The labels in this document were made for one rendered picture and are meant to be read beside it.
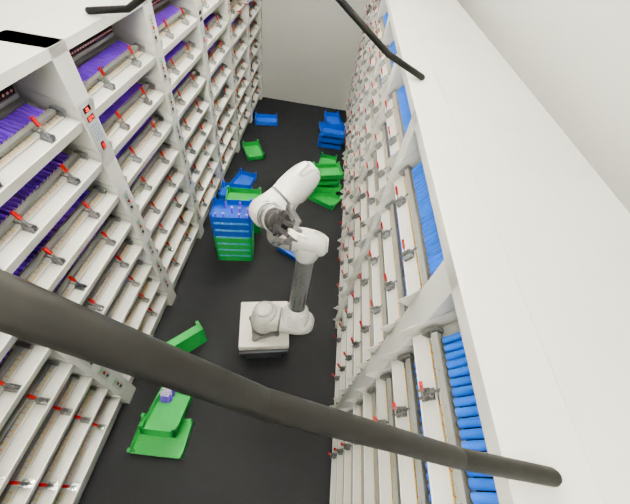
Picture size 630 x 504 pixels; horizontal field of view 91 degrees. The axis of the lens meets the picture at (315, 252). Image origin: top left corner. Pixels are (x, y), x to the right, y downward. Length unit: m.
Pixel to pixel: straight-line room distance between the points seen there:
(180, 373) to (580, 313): 0.79
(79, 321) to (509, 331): 0.68
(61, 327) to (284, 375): 2.18
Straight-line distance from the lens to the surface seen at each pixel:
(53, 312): 0.20
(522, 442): 0.65
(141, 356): 0.21
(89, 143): 1.67
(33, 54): 1.48
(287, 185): 1.06
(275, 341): 2.14
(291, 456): 2.25
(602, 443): 0.74
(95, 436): 2.30
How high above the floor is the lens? 2.24
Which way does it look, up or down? 51 degrees down
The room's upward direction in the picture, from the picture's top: 11 degrees clockwise
